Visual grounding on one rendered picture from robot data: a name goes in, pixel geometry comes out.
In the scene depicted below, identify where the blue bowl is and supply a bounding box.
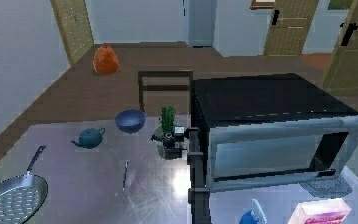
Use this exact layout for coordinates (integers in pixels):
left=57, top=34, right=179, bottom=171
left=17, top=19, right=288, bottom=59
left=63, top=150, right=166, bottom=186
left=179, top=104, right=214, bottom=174
left=114, top=109, right=147, bottom=135

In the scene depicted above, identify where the black door handle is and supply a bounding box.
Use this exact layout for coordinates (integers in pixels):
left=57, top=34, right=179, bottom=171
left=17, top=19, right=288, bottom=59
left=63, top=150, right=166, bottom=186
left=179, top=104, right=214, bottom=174
left=270, top=9, right=282, bottom=27
left=339, top=21, right=358, bottom=47

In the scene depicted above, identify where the silver frying pan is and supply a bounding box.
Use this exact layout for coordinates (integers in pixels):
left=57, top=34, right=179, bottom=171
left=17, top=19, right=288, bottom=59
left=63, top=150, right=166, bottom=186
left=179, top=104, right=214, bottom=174
left=0, top=145, right=49, bottom=224

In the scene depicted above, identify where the orange bag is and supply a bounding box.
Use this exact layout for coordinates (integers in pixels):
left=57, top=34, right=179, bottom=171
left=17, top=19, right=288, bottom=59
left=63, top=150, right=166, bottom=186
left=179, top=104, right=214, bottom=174
left=92, top=44, right=121, bottom=76

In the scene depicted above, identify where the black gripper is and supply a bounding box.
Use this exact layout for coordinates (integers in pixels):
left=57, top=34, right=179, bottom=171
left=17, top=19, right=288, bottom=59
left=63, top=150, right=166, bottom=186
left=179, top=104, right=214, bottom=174
left=150, top=131, right=188, bottom=161

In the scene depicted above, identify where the pale grey fridge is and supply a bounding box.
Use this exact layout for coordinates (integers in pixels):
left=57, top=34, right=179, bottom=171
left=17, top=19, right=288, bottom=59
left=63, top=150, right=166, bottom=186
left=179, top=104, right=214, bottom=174
left=181, top=0, right=219, bottom=48

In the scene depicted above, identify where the dark wooden chair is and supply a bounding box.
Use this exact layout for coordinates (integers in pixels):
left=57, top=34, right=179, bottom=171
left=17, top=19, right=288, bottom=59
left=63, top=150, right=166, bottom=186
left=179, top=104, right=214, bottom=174
left=137, top=69, right=194, bottom=115

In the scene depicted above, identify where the brown framed picture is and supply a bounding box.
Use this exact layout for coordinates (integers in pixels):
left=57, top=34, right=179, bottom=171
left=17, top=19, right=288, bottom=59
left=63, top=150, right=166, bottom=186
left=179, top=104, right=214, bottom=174
left=249, top=0, right=277, bottom=11

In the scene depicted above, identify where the teal teapot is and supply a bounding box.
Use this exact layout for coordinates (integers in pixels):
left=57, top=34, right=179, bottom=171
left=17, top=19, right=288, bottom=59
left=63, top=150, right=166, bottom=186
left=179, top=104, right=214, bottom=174
left=70, top=127, right=107, bottom=150

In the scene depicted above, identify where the grey cloth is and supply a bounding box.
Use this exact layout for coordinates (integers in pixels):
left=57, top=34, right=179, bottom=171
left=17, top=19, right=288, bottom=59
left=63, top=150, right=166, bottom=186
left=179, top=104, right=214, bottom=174
left=299, top=176, right=354, bottom=200

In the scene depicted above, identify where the green cactus in pot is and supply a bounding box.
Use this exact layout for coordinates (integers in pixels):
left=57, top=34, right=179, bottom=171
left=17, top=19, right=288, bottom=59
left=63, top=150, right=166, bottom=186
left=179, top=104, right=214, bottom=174
left=153, top=105, right=177, bottom=158

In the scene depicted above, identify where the blue and white jug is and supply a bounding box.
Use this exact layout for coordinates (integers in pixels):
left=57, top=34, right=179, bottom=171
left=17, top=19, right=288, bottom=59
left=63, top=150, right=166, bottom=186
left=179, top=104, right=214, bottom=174
left=238, top=198, right=269, bottom=224

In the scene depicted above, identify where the tan room door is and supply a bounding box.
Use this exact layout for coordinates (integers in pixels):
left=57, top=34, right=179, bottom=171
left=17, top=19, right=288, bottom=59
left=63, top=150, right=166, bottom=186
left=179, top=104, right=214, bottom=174
left=262, top=0, right=321, bottom=57
left=49, top=0, right=96, bottom=67
left=320, top=0, right=358, bottom=98

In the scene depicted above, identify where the pink box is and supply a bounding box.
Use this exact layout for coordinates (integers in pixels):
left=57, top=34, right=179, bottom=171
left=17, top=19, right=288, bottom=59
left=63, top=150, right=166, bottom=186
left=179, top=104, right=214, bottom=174
left=287, top=197, right=353, bottom=224

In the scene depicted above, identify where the black and silver microwave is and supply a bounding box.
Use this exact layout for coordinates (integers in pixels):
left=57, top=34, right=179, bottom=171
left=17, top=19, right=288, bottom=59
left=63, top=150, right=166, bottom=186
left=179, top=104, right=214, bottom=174
left=190, top=72, right=358, bottom=193

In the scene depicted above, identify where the green framed picture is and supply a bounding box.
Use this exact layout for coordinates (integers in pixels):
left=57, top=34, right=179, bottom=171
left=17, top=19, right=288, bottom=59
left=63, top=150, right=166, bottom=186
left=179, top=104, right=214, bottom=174
left=326, top=0, right=354, bottom=11

